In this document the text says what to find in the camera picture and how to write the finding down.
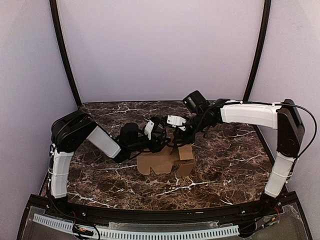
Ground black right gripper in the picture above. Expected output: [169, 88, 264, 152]
[171, 112, 209, 145]

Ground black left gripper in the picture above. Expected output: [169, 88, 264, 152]
[127, 132, 171, 154]

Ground brown cardboard box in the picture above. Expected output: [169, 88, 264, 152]
[136, 144, 196, 177]

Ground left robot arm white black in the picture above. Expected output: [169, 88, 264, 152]
[48, 110, 170, 218]

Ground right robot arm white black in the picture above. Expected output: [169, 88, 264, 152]
[166, 90, 310, 217]

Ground right small circuit board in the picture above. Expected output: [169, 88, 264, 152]
[261, 215, 280, 228]

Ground small circuit board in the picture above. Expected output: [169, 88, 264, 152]
[261, 215, 280, 228]
[72, 224, 94, 240]

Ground left small circuit board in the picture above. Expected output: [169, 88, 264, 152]
[72, 224, 94, 240]

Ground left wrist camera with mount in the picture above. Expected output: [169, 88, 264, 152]
[144, 116, 160, 141]

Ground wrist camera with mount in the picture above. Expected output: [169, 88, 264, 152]
[144, 116, 160, 141]
[161, 115, 187, 131]

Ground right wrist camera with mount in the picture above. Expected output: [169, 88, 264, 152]
[161, 115, 187, 131]

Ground black front table rail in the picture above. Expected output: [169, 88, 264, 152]
[29, 192, 298, 228]

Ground white slotted cable duct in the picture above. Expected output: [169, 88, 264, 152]
[32, 213, 240, 240]

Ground right black frame post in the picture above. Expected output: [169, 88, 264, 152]
[243, 0, 272, 101]

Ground black frame post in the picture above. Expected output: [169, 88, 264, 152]
[243, 0, 272, 101]
[49, 0, 82, 108]

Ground left black frame post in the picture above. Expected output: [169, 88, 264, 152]
[49, 0, 82, 108]

